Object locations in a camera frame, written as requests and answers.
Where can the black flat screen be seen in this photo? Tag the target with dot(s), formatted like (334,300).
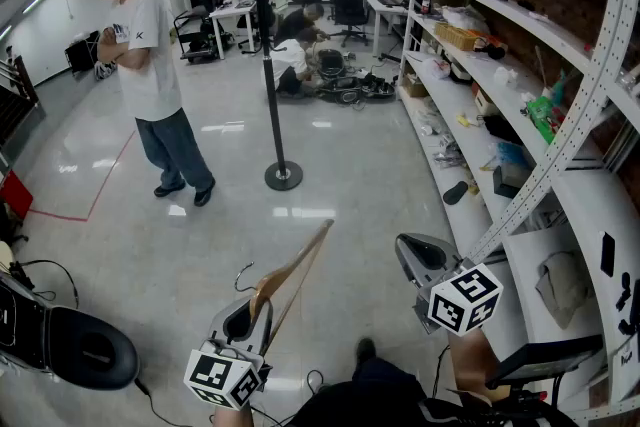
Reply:
(547,357)

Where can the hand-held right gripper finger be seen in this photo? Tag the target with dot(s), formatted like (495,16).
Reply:
(430,240)
(410,267)

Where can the wooden hanger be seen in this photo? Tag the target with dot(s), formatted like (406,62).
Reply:
(280,274)

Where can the person's right forearm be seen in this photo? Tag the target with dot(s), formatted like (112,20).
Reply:
(472,360)

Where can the wooden railing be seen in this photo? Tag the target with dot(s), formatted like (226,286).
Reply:
(17,100)

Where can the white plastic bag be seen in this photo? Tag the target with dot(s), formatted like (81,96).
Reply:
(437,69)

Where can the person's black clothing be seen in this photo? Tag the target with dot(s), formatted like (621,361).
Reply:
(380,402)

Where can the black box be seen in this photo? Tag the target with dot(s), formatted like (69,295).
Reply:
(510,181)

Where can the cardboard box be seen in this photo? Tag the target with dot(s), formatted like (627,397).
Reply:
(415,86)

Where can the black trolley cart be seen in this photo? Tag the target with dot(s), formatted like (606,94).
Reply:
(200,42)

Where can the red panel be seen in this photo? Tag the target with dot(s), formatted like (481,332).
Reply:
(15,195)

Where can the wicker basket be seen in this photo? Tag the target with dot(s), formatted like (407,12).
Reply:
(456,36)

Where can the white desk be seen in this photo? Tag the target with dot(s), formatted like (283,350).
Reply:
(232,11)
(382,10)

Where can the black phone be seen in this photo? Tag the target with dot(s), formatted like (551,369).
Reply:
(607,255)

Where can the white metal shelving unit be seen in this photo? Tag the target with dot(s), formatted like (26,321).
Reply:
(575,195)

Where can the black coat rack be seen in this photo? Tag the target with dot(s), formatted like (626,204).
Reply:
(272,105)

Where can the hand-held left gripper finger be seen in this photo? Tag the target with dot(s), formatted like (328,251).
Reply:
(265,330)
(216,322)

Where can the blue plastic bag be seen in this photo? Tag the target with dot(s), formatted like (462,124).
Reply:
(512,154)

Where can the grey cloth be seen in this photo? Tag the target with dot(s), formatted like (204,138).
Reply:
(562,290)

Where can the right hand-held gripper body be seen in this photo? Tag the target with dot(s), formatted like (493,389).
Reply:
(465,300)

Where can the red label plastic bottle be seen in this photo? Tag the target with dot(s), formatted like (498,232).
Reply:
(426,4)

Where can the beige tissue box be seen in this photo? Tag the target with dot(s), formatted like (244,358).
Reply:
(482,101)

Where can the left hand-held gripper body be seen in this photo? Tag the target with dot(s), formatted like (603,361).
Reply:
(220,377)

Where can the green box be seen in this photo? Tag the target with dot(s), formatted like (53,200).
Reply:
(542,115)

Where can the black folding case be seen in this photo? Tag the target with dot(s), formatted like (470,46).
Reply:
(82,54)

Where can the black shoe insole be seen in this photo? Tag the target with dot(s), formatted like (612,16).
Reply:
(455,193)

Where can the person's left forearm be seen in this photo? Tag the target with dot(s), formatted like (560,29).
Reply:
(231,417)

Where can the person's right black shoe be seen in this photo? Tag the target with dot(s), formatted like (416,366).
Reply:
(365,349)

